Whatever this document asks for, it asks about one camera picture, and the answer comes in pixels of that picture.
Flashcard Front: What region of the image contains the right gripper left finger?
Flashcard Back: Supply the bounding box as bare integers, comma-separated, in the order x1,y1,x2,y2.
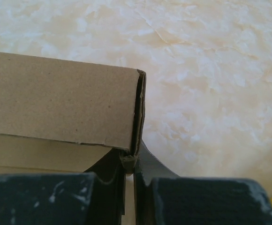
0,149,125,225

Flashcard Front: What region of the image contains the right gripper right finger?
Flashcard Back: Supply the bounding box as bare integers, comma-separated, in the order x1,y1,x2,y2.
134,142,272,225

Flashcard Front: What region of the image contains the brown cardboard box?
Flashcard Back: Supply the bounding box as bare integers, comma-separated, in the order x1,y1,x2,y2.
0,52,146,174

